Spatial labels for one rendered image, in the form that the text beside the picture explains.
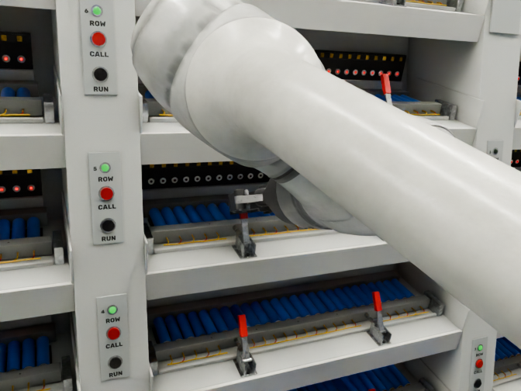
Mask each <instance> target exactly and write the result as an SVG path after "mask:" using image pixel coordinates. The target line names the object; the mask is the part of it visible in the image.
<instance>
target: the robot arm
mask: <svg viewBox="0 0 521 391"><path fill-rule="evenodd" d="M130 48H131V51H132V59H133V66H134V68H135V70H136V73H137V74H138V75H139V77H140V79H141V81H142V82H143V83H144V85H145V86H146V88H147V89H148V91H149V92H150V94H151V95H152V96H153V97H154V98H155V99H156V100H157V101H158V102H159V103H160V104H161V105H162V106H163V107H164V108H165V109H166V110H167V111H168V112H170V113H171V114H172V115H173V116H174V118H175V119H176V120H177V121H178V122H179V123H180V124H181V125H182V126H183V127H184V128H185V129H186V130H187V131H189V132H190V133H192V134H193V135H194V136H195V137H197V138H199V139H200V140H201V141H202V142H204V143H205V144H207V145H208V146H210V147H211V148H212V149H214V150H215V151H218V152H219V153H220V154H222V155H223V156H225V157H227V158H229V159H230V160H232V161H235V162H236V163H238V164H241V165H243V166H246V167H251V168H256V169H257V170H258V171H261V172H262V173H264V174H265V175H267V176H268V177H270V180H269V182H267V183H266V185H261V186H258V187H257V190H256V191H253V192H249V190H246V189H237V190H235V191H234V193H232V194H230V195H229V212H230V215H233V214H239V213H254V212H264V214H267V213H274V214H275V216H276V217H277V218H279V219H280V220H282V221H284V222H286V223H290V224H295V225H297V226H298V227H301V228H305V229H307V228H312V229H320V230H335V231H336V232H339V233H342V234H351V235H357V236H379V237H380V238H381V239H382V240H384V241H385V242H386V243H387V244H389V245H390V246H391V247H393V248H394V249H396V250H397V252H399V253H400V254H401V255H403V256H404V257H405V258H407V259H408V260H409V261H411V262H412V263H413V264H414V265H415V266H416V267H417V268H419V269H420V270H421V271H423V272H424V273H425V274H427V275H428V276H429V277H430V278H431V279H432V280H434V281H435V282H436V283H438V284H439V285H440V286H442V287H443V288H444V289H446V290H447V291H448V292H449V293H450V294H451V295H452V296H454V297H455V298H456V299H458V300H459V301H461V302H462V303H463V304H464V305H465V306H466V307H468V308H469V309H470V310H472V311H473V312H474V313H476V314H477V315H478V316H479V317H480V318H482V319H483V320H484V321H485V322H486V323H488V324H489V325H490V326H492V327H493V328H494V329H496V330H497V331H498V332H499V333H500V334H502V335H503V336H504V337H506V338H507V339H508V340H509V341H511V342H512V343H513V344H514V345H515V346H517V347H518V348H519V349H521V171H518V170H516V169H515V168H513V167H511V166H509V165H507V164H505V163H503V162H501V161H499V160H497V159H495V158H493V157H491V156H489V155H487V154H486V153H484V152H482V151H480V150H478V149H476V148H474V147H472V146H470V145H468V144H466V143H464V142H462V141H460V140H458V139H457V138H456V137H455V136H454V134H453V133H452V132H451V131H450V130H449V129H448V128H446V127H445V126H444V125H442V124H440V123H437V122H435V121H432V120H430V119H426V118H423V117H420V116H414V115H410V114H408V113H406V112H404V111H402V110H401V109H398V108H396V107H394V106H392V105H390V104H388V103H387V102H384V101H382V100H380V99H379V98H377V97H375V96H373V95H371V94H369V93H367V92H365V91H363V90H361V89H359V88H357V87H355V86H354V85H352V84H350V83H348V82H346V81H344V80H342V79H340V78H338V77H336V76H334V75H332V74H330V73H328V72H326V70H325V68H324V67H323V64H322V62H321V61H320V59H319V58H318V57H317V55H316V53H315V51H314V50H313V48H312V47H311V45H310V44H309V42H308V41H307V40H306V39H305V38H304V37H303V36H302V35H301V34H300V33H298V32H297V31H296V30H294V29H292V28H291V27H290V26H288V25H286V24H284V23H282V22H279V21H277V20H276V19H274V18H272V17H271V16H269V15H268V14H267V13H265V12H263V11H262V10H260V9H259V8H257V7H255V6H253V5H251V4H246V3H242V2H241V1H240V0H152V1H151V2H150V3H149V5H148V6H147V7H146V8H145V10H144V11H143V13H142V15H141V17H140V18H139V20H138V22H137V24H136V26H135V28H134V30H133V34H132V37H131V43H130Z"/></svg>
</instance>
